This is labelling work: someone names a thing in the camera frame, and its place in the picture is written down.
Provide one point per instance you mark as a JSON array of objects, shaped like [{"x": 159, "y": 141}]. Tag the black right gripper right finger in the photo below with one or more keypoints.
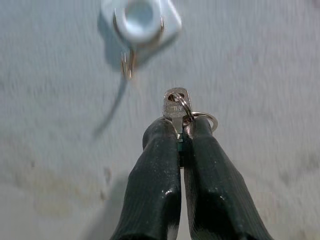
[{"x": 212, "y": 190}]

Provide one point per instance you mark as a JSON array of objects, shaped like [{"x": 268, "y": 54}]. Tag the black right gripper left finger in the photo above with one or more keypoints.
[{"x": 155, "y": 180}]

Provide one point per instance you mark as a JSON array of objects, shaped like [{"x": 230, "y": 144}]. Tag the square-headed silver key with rings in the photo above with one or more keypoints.
[{"x": 172, "y": 108}]

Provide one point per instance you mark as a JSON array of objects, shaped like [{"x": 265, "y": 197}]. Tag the white wall hook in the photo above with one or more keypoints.
[{"x": 140, "y": 15}]

